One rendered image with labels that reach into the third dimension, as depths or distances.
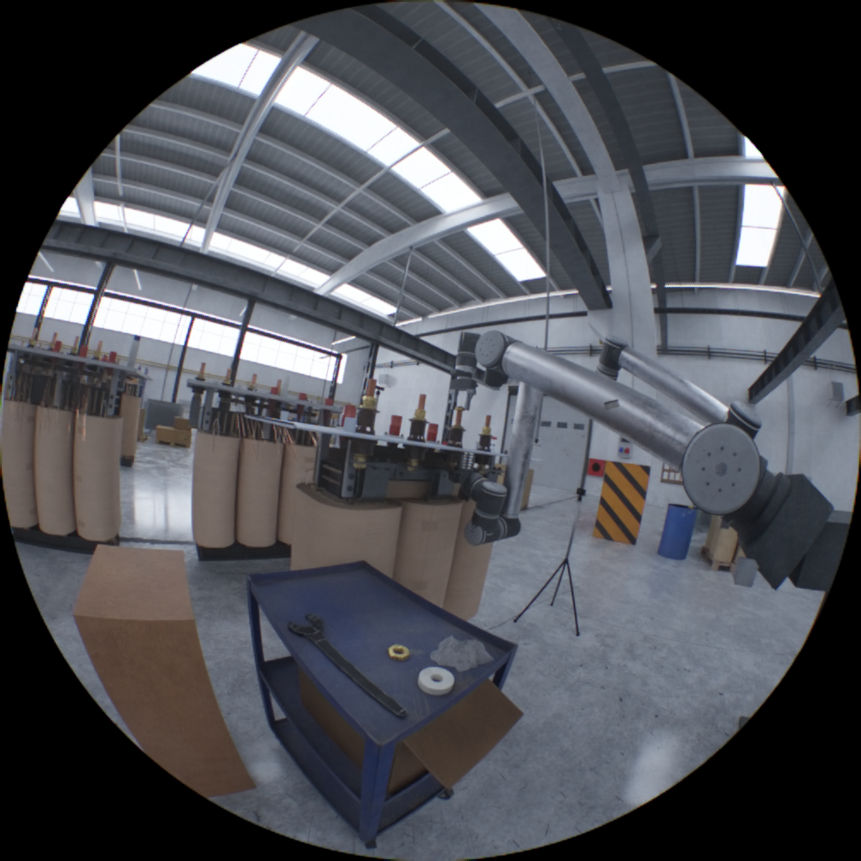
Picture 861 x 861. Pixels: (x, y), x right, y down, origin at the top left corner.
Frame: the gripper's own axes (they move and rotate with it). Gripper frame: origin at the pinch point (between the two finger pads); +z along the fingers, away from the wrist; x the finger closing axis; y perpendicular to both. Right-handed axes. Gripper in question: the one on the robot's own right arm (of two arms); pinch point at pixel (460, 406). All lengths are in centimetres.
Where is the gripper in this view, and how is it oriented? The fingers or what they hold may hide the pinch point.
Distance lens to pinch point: 150.8
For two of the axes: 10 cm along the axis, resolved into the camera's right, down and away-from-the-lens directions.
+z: -1.5, 9.9, -0.4
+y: 7.1, 1.3, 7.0
